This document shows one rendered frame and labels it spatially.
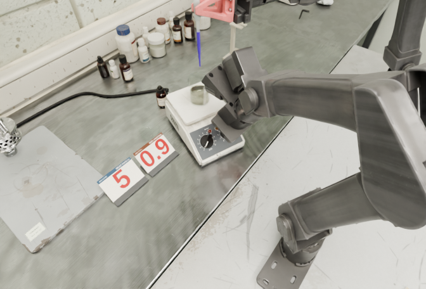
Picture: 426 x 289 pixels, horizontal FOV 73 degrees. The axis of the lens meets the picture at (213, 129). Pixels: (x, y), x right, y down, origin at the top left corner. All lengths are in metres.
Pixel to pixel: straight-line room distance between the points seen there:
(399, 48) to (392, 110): 0.64
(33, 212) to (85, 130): 0.24
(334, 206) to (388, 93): 0.19
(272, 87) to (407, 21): 0.51
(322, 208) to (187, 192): 0.34
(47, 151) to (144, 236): 0.34
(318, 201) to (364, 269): 0.26
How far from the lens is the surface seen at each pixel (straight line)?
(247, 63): 0.52
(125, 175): 0.70
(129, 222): 0.67
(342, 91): 0.32
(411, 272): 0.71
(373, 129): 0.28
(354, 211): 0.38
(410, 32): 0.88
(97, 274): 0.65
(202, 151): 0.69
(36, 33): 1.00
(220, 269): 0.61
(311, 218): 0.47
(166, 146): 0.73
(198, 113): 0.70
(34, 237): 0.71
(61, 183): 0.76
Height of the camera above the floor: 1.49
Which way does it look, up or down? 48 degrees down
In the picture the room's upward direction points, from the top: straight up
